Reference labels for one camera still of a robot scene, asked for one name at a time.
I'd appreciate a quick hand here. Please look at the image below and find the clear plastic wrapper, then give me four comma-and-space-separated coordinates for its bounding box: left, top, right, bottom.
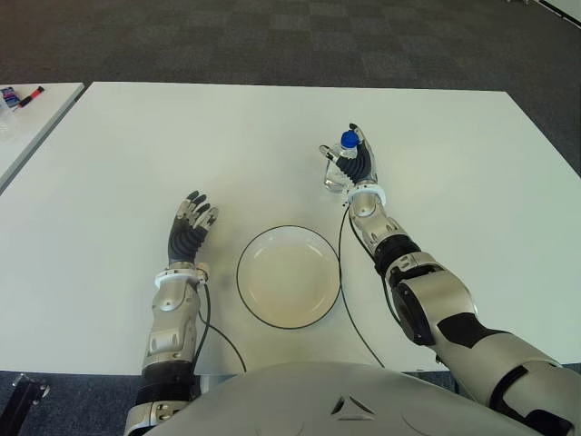
0, 100, 13, 140

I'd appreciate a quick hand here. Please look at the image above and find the white plate black rim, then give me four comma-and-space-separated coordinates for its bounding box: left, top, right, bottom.
235, 224, 342, 329

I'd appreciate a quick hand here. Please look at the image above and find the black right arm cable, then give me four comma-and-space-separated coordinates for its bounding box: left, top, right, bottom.
338, 202, 387, 369

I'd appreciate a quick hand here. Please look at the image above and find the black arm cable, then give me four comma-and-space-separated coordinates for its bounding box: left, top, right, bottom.
338, 202, 387, 369
192, 279, 249, 378

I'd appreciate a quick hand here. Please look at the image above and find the robot right hand black silver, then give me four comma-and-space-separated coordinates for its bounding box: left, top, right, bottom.
320, 122, 379, 187

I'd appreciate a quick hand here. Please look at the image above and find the red marker pen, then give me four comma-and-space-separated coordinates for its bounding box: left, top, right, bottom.
16, 84, 46, 110

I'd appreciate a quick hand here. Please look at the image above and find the clear water bottle blue cap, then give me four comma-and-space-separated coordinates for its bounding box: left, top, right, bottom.
322, 130, 363, 195

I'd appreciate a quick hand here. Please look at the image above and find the black caster wheel base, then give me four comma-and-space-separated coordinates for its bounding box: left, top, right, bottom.
0, 372, 50, 436

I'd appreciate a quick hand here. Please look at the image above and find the robot left hand black silver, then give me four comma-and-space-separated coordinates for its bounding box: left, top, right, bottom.
167, 190, 220, 267

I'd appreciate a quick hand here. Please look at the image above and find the blue white small packet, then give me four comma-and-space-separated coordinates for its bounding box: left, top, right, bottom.
0, 85, 22, 110

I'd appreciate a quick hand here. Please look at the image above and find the grey robot torso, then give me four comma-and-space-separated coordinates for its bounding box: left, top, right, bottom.
153, 361, 573, 436

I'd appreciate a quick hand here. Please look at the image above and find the white side table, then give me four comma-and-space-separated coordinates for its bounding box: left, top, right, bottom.
0, 81, 87, 192

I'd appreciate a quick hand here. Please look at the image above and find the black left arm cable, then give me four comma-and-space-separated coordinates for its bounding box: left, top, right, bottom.
192, 279, 249, 378

